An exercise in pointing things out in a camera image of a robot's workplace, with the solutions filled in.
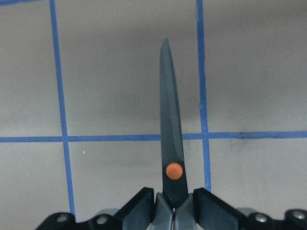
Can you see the grey orange scissors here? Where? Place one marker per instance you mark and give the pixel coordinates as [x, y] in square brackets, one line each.
[174, 206]

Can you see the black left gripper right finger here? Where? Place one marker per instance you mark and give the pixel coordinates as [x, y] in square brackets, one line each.
[212, 213]

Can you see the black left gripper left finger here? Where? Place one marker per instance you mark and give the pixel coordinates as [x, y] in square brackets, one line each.
[136, 214]

